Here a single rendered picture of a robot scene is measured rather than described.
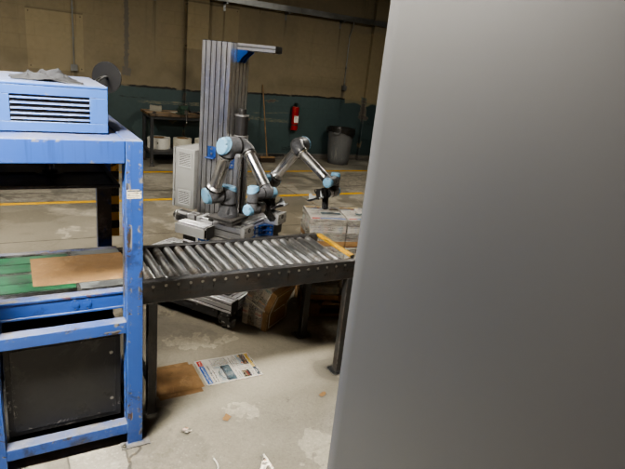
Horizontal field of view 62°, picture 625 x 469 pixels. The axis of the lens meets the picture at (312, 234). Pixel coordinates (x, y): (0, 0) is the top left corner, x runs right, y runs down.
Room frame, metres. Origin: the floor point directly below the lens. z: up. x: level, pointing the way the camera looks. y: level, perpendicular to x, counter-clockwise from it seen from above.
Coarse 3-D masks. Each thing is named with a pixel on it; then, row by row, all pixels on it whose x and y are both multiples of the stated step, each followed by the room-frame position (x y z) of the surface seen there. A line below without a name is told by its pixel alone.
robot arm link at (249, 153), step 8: (248, 144) 3.51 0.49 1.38; (248, 152) 3.48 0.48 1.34; (256, 152) 3.53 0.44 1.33; (248, 160) 3.46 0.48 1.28; (256, 160) 3.46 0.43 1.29; (256, 168) 3.42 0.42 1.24; (256, 176) 3.40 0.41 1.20; (264, 176) 3.39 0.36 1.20; (264, 184) 3.35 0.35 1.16; (272, 192) 3.33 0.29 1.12
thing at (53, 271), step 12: (120, 252) 2.78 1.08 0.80; (36, 264) 2.49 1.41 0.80; (48, 264) 2.51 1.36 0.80; (60, 264) 2.53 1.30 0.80; (72, 264) 2.54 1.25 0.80; (84, 264) 2.56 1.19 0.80; (96, 264) 2.58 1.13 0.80; (108, 264) 2.59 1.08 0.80; (120, 264) 2.61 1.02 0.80; (36, 276) 2.35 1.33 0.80; (48, 276) 2.36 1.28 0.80; (60, 276) 2.38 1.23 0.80; (72, 276) 2.39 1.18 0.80; (84, 276) 2.41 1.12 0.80; (96, 276) 2.42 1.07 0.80; (108, 276) 2.44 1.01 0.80; (120, 276) 2.46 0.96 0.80
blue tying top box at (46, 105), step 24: (0, 72) 2.52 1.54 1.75; (0, 96) 2.10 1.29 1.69; (24, 96) 2.15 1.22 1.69; (48, 96) 2.20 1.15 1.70; (72, 96) 2.24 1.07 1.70; (96, 96) 2.28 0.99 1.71; (0, 120) 2.10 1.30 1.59; (24, 120) 2.15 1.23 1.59; (48, 120) 2.20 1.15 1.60; (72, 120) 2.23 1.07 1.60; (96, 120) 2.28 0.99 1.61
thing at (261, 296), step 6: (270, 288) 3.49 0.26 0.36; (276, 288) 3.53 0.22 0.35; (288, 288) 3.59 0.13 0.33; (252, 294) 3.54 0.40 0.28; (258, 294) 3.52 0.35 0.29; (264, 294) 3.50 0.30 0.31; (270, 294) 3.48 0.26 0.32; (282, 294) 3.52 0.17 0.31; (288, 294) 3.64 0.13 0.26; (258, 300) 3.52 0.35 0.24; (264, 300) 3.50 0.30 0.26; (276, 300) 3.47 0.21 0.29; (282, 300) 3.57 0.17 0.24; (264, 306) 3.50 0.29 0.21; (276, 306) 3.54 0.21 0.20
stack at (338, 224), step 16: (304, 208) 4.11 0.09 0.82; (320, 208) 4.12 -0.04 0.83; (336, 208) 4.17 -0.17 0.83; (352, 208) 4.24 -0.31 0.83; (304, 224) 4.05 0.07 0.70; (320, 224) 3.84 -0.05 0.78; (336, 224) 3.87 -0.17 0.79; (352, 224) 3.90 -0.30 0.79; (320, 240) 3.84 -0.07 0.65; (336, 240) 3.87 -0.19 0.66; (352, 240) 3.90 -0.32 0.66; (320, 288) 3.86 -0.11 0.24; (336, 288) 3.89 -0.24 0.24; (320, 304) 3.85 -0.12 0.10; (336, 304) 3.89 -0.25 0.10
